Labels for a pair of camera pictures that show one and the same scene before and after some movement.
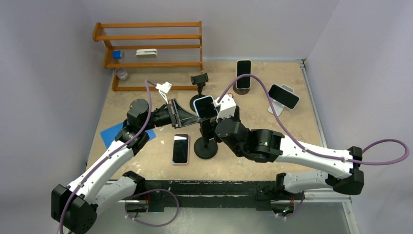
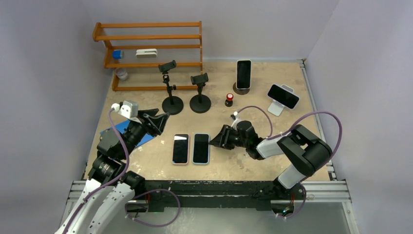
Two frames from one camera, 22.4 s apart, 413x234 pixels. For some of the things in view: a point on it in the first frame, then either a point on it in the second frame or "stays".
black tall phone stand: x=206 y=147 -> x=171 y=105
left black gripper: x=180 y=117 -> x=153 y=125
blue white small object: x=117 y=54 stays
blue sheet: x=110 y=135 -> x=121 y=127
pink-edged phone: x=205 y=107 -> x=201 y=148
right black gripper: x=207 y=126 -> x=223 y=136
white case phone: x=243 y=67 stays
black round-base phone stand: x=198 y=80 stays
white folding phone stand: x=279 y=107 stays
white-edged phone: x=180 y=148 stays
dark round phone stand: x=240 y=91 stays
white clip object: x=146 y=53 stays
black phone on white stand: x=283 y=96 stays
